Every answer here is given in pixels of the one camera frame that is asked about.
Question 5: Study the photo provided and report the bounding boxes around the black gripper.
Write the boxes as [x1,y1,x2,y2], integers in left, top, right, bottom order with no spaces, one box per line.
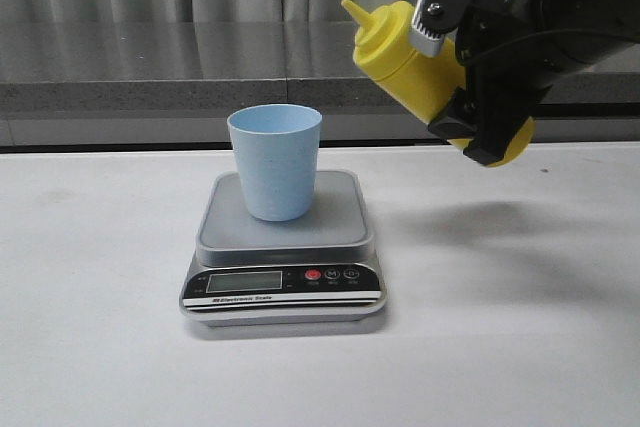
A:
[410,0,550,166]

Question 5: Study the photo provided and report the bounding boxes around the yellow squeeze bottle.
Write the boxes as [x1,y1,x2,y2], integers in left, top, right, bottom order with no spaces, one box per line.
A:
[341,0,536,168]

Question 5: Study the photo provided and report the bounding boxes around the light blue plastic cup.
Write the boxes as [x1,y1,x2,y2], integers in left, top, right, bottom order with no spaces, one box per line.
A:
[227,104,323,222]

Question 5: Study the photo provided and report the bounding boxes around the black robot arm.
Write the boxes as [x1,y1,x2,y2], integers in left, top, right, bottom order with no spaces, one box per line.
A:
[410,0,639,166]

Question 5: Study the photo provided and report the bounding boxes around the silver digital kitchen scale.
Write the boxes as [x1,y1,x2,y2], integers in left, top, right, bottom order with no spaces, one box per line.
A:
[180,170,387,327]

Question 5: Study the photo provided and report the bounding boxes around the grey stone counter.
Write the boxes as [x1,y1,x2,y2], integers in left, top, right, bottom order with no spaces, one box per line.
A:
[0,16,640,149]

